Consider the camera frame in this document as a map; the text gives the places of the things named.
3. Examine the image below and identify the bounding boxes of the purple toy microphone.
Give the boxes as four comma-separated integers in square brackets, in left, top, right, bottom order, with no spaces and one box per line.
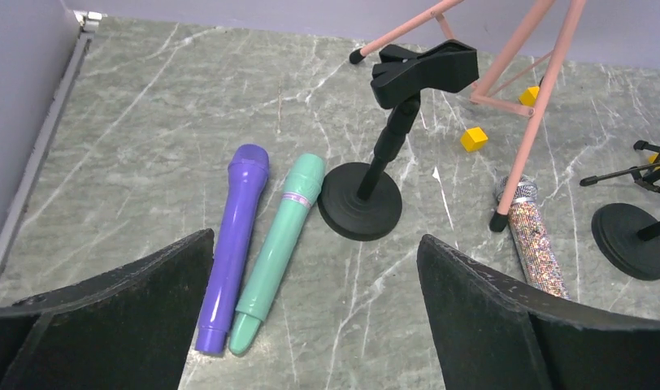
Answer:
[195,144,269,354]

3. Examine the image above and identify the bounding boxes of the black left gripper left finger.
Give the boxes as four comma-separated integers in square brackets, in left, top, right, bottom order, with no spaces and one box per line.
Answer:
[0,229,215,389]

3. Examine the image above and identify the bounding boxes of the yellow cube near stand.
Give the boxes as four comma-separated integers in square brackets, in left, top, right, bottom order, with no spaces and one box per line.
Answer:
[460,127,488,153]

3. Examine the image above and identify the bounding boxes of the yellow cube far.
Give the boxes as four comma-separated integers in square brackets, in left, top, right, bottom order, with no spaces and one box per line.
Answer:
[519,85,540,107]

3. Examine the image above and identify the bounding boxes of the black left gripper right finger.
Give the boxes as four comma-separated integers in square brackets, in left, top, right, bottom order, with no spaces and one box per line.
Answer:
[416,235,660,389]

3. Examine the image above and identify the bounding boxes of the black round-base mic stand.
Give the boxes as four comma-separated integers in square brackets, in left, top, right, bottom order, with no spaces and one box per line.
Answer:
[318,39,479,241]
[591,203,660,281]

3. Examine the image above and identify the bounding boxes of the teal toy microphone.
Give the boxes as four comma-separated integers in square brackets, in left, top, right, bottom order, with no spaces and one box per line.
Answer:
[228,154,325,355]

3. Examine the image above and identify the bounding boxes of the aluminium frame rail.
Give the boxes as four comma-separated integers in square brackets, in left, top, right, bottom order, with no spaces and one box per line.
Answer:
[0,1,103,278]

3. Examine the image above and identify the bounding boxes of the pink music stand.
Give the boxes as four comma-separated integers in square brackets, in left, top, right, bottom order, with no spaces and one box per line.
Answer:
[349,1,586,232]

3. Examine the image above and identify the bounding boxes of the yellow cube behind tripod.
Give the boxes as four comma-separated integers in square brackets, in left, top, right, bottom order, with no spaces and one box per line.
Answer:
[648,154,660,171]

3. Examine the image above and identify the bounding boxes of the black tripod mic stand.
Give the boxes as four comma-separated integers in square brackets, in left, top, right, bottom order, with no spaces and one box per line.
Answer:
[580,140,660,194]

